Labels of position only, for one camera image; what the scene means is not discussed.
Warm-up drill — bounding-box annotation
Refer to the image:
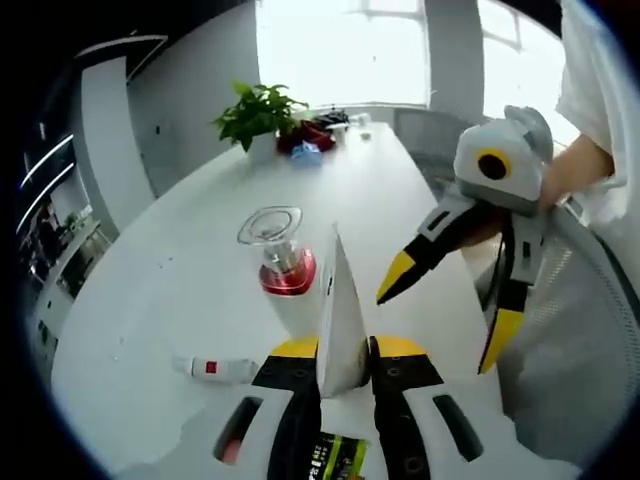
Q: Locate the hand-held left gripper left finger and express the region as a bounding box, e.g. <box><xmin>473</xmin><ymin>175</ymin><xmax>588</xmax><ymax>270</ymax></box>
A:
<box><xmin>169</xmin><ymin>335</ymin><xmax>322</xmax><ymax>480</ymax></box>

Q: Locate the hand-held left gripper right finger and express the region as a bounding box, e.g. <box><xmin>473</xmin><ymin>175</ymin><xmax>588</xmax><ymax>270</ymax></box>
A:
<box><xmin>368</xmin><ymin>334</ymin><xmax>531</xmax><ymax>480</ymax></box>

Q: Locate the green black skincare sachet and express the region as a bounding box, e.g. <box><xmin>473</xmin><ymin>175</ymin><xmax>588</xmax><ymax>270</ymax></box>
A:
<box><xmin>298</xmin><ymin>432</ymin><xmax>372</xmax><ymax>480</ymax></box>

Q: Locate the small skincare bottle red label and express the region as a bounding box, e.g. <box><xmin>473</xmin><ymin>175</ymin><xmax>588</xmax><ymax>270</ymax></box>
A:
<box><xmin>171</xmin><ymin>353</ymin><xmax>260</xmax><ymax>387</ymax></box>

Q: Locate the skincare bottle red band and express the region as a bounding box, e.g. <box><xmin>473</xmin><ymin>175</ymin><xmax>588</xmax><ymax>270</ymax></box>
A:
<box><xmin>236</xmin><ymin>204</ymin><xmax>321</xmax><ymax>342</ymax></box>

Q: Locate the grey mesh office chair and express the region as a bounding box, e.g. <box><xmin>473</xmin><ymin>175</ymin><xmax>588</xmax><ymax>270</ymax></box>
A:
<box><xmin>474</xmin><ymin>202</ymin><xmax>640</xmax><ymax>466</ymax></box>
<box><xmin>394</xmin><ymin>107</ymin><xmax>482</xmax><ymax>194</ymax></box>

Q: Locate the person's white shirt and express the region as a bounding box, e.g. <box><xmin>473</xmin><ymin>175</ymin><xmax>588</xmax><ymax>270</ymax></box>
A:
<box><xmin>554</xmin><ymin>0</ymin><xmax>640</xmax><ymax>229</ymax></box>

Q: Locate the blue plastic bag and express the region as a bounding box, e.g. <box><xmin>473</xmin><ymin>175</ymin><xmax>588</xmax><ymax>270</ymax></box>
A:
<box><xmin>289</xmin><ymin>140</ymin><xmax>325</xmax><ymax>164</ymax></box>

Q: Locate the small black device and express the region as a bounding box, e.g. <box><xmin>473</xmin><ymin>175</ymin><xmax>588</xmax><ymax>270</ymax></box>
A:
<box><xmin>312</xmin><ymin>112</ymin><xmax>350</xmax><ymax>129</ymax></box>

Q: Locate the large window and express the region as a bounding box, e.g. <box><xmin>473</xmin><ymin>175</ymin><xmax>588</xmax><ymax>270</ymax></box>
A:
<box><xmin>254</xmin><ymin>0</ymin><xmax>566</xmax><ymax>109</ymax></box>

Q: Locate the potted green plant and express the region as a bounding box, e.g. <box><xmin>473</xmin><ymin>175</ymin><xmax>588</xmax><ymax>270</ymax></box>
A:
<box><xmin>212</xmin><ymin>81</ymin><xmax>310</xmax><ymax>167</ymax></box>

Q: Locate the ceiling light strip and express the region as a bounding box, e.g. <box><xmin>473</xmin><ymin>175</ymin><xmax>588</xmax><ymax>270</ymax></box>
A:
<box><xmin>18</xmin><ymin>132</ymin><xmax>76</xmax><ymax>191</ymax></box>
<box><xmin>13</xmin><ymin>162</ymin><xmax>76</xmax><ymax>237</ymax></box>

